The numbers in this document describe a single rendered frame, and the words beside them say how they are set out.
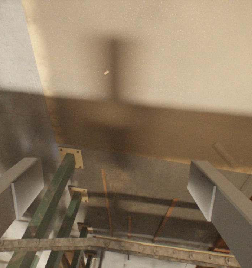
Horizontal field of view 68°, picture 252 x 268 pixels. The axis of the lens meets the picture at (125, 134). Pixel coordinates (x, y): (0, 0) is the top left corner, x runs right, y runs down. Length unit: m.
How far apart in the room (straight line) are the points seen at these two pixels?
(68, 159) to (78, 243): 0.55
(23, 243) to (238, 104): 1.08
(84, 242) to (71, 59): 0.77
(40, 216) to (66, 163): 0.34
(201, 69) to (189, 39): 0.14
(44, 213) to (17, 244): 0.19
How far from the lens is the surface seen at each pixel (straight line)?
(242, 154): 1.24
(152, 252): 0.85
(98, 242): 0.85
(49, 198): 1.08
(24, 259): 0.99
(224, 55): 0.90
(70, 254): 2.60
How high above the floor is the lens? 0.84
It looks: 51 degrees down
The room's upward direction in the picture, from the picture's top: 169 degrees counter-clockwise
